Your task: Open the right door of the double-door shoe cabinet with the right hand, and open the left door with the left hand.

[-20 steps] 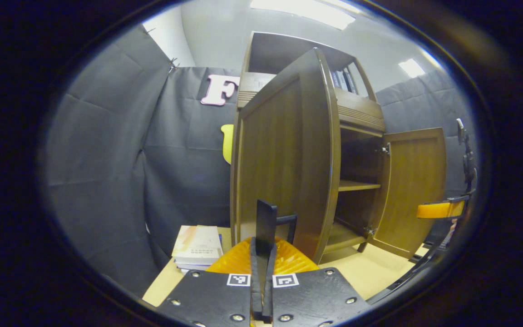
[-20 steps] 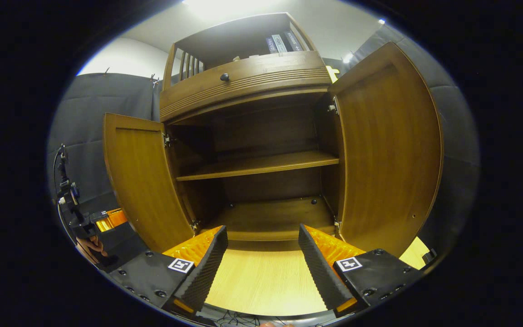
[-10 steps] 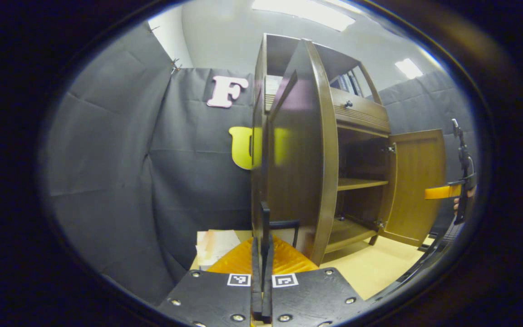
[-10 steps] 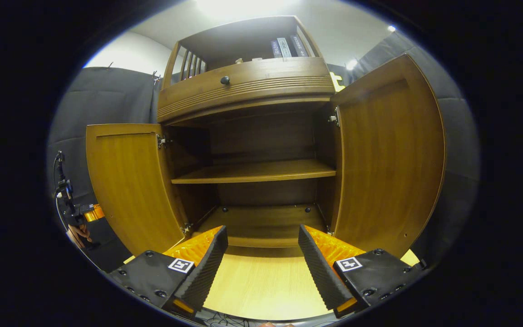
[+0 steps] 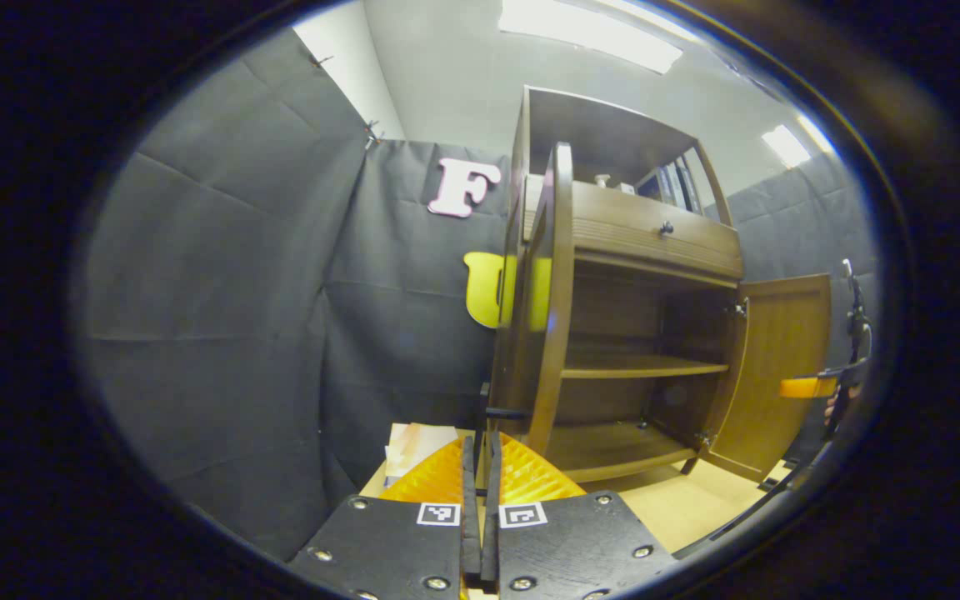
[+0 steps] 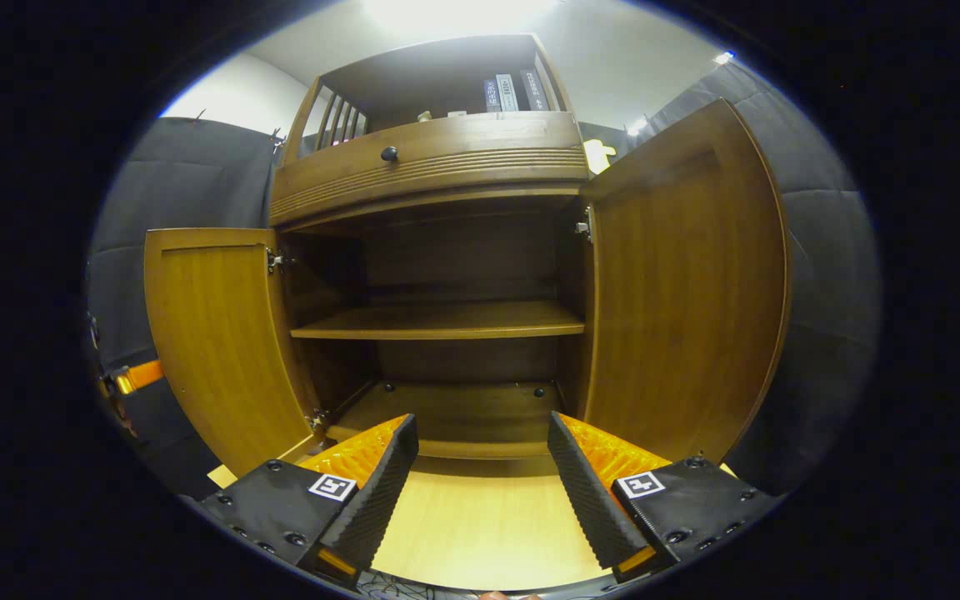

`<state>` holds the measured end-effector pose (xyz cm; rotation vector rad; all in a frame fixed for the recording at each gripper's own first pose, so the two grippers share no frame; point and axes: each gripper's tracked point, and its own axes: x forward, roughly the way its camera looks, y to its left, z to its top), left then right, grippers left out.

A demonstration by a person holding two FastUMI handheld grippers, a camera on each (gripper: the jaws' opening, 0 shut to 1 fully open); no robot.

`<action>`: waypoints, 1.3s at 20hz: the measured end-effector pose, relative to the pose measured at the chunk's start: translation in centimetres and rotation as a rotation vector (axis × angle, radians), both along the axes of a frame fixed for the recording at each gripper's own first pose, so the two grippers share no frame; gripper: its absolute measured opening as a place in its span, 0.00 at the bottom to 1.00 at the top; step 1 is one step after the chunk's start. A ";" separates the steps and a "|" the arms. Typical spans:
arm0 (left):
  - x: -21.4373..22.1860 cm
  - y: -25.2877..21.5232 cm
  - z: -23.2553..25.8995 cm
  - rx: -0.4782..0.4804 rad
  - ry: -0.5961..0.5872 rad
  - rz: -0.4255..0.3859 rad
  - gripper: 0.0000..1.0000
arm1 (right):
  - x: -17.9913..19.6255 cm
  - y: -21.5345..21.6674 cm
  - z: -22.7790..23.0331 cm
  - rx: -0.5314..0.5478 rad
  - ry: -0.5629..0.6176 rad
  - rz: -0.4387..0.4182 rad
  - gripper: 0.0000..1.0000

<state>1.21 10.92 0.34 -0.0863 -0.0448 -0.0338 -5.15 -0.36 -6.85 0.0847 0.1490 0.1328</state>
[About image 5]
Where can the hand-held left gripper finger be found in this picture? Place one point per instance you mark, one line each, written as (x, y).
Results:
(490, 542)
(470, 542)

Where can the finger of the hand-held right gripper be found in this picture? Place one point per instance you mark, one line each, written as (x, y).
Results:
(805, 387)

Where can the wooden cabinet door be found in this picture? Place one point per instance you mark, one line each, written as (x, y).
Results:
(555, 292)
(780, 358)

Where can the brown wooden shoe cabinet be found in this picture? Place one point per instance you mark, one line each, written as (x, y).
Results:
(655, 250)

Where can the wooden inner cabinet shelf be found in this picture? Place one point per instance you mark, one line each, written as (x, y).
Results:
(638, 365)

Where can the small stack of books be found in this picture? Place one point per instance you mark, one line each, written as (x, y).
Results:
(413, 446)

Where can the small ceiling light panel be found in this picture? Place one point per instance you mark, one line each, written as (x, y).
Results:
(787, 146)

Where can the dark blue book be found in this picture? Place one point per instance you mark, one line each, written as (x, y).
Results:
(687, 185)
(651, 187)

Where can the grey spine book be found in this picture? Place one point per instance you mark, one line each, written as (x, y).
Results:
(670, 183)

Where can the black backdrop cloth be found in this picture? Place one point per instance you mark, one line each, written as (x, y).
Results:
(213, 292)

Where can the large ceiling light panel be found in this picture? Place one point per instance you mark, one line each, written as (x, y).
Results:
(588, 33)

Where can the small black cloth clip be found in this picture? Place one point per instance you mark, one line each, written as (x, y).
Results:
(373, 135)
(322, 62)

